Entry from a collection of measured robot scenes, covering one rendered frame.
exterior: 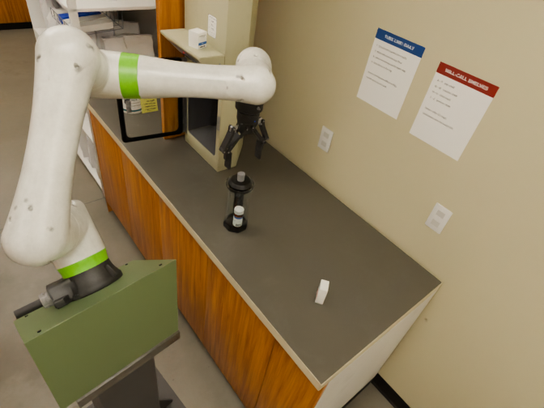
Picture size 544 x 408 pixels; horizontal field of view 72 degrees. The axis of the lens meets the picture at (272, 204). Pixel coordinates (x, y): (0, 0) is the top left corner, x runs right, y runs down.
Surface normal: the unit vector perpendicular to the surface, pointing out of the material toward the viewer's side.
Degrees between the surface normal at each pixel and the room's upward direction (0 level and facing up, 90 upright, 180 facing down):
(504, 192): 90
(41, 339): 90
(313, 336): 0
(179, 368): 0
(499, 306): 90
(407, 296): 0
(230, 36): 90
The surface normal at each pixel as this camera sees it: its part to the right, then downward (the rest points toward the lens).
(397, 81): -0.77, 0.32
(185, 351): 0.15, -0.75
